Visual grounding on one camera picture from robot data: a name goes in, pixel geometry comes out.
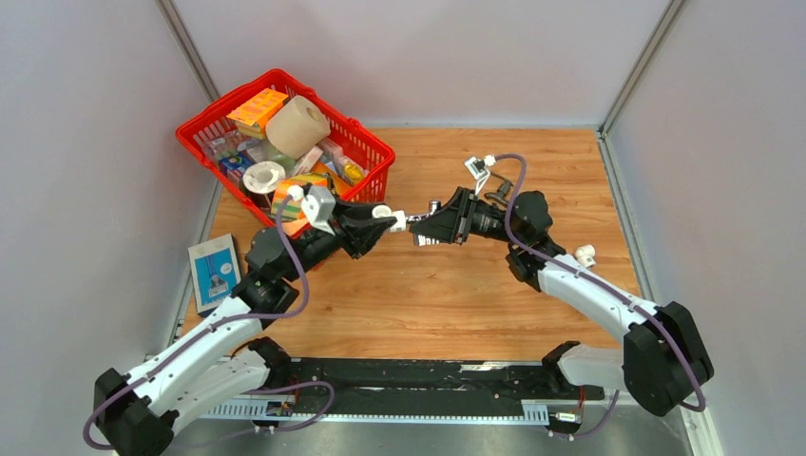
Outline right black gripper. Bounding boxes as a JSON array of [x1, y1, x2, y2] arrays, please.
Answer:
[[410, 186, 524, 246]]

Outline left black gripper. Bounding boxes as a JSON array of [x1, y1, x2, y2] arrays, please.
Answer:
[[282, 194, 397, 284]]

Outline white elbow fitting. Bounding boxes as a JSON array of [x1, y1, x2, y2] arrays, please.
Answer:
[[372, 204, 408, 233], [574, 244, 597, 269]]

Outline red plastic shopping basket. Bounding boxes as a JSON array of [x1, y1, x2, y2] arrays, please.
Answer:
[[176, 68, 395, 226]]

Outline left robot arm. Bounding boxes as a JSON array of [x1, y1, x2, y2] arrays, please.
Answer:
[[83, 191, 407, 455]]

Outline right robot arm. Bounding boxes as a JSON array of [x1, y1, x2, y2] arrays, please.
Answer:
[[406, 187, 715, 416]]

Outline yellow snack packet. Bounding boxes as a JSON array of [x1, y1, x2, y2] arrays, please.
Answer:
[[337, 157, 367, 186]]

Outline orange striped sponge box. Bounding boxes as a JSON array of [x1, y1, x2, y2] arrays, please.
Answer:
[[271, 174, 331, 221]]

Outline white tape roll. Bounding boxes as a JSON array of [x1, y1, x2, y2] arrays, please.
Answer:
[[241, 161, 286, 195]]

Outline brown toilet paper roll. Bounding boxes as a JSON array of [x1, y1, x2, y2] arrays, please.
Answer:
[[265, 95, 331, 159]]

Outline blue small box in basket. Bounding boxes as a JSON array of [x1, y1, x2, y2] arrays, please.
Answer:
[[219, 152, 254, 185]]

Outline orange patterned box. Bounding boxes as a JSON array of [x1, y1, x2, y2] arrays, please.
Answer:
[[226, 88, 290, 140]]

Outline blue razor box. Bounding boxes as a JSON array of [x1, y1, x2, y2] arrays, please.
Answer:
[[187, 234, 240, 317]]

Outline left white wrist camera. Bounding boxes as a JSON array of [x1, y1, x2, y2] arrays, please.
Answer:
[[288, 184, 336, 236]]

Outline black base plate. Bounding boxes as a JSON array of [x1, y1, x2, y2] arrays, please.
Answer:
[[227, 355, 615, 435]]

